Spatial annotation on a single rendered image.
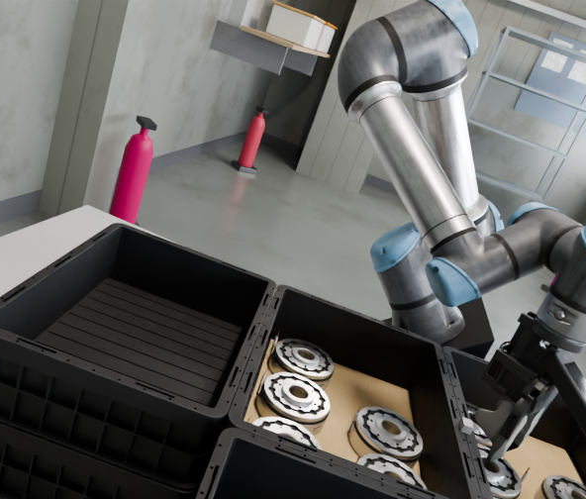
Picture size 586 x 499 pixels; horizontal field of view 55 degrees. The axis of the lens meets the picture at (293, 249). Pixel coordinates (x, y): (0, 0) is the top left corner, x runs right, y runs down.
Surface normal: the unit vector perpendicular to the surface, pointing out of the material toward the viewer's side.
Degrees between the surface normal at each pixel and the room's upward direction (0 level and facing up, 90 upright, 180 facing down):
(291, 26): 90
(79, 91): 90
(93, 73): 90
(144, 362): 0
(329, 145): 90
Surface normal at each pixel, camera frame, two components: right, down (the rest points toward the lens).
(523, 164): -0.22, 0.28
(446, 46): 0.26, 0.48
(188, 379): 0.33, -0.88
